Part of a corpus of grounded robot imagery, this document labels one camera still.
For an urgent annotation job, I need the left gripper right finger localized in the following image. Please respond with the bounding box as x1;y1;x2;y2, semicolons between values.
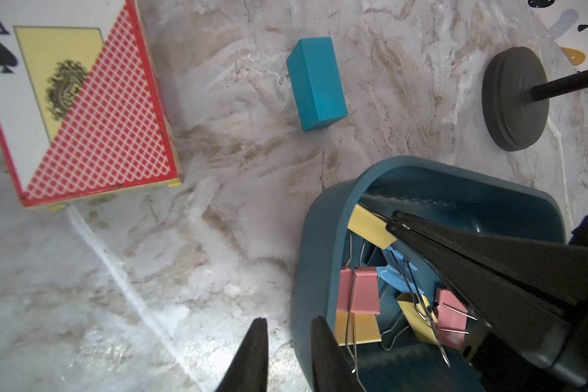
310;317;362;392

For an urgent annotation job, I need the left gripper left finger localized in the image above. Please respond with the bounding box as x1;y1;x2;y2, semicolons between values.
217;318;269;392

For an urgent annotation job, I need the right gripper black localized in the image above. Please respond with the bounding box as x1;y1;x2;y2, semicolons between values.
391;211;588;390

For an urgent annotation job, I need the blue binder clip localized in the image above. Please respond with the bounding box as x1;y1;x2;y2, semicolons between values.
376;247;425;295

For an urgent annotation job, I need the yellow binder clip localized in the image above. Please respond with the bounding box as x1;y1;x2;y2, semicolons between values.
334;307;382;373
381;293;450;367
348;204;397;249

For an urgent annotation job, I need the teal plastic storage box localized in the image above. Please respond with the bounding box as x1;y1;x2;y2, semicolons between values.
292;156;567;391

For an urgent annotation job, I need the pink binder clip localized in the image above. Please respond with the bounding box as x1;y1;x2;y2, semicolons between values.
434;288;477;351
336;267;381;315

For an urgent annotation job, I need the red patterned card box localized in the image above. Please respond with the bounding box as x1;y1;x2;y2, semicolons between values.
0;1;182;208

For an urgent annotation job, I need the microphone on black stand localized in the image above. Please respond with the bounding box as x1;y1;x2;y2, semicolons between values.
482;47;588;152

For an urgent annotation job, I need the teal rectangular block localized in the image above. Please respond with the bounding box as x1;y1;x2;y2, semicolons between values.
287;37;348;132

